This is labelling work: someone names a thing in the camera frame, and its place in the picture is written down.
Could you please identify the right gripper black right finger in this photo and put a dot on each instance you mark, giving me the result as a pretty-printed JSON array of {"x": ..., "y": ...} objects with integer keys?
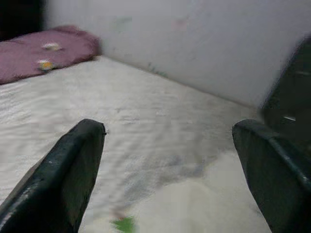
[{"x": 274, "y": 182}]

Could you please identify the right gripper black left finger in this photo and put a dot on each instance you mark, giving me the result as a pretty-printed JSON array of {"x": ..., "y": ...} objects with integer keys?
[{"x": 60, "y": 182}]

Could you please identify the pink cartoon print blanket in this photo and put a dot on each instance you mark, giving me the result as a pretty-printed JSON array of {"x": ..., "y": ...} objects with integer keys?
[{"x": 29, "y": 53}]

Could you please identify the white pillow green leaf print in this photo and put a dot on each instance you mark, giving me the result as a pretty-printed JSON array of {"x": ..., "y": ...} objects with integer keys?
[{"x": 194, "y": 206}]

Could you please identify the cream quilted mattress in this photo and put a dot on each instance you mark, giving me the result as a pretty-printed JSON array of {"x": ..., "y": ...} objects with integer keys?
[{"x": 145, "y": 109}]

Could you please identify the dark tufted headboard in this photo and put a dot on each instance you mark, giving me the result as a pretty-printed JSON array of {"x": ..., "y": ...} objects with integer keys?
[{"x": 289, "y": 97}]

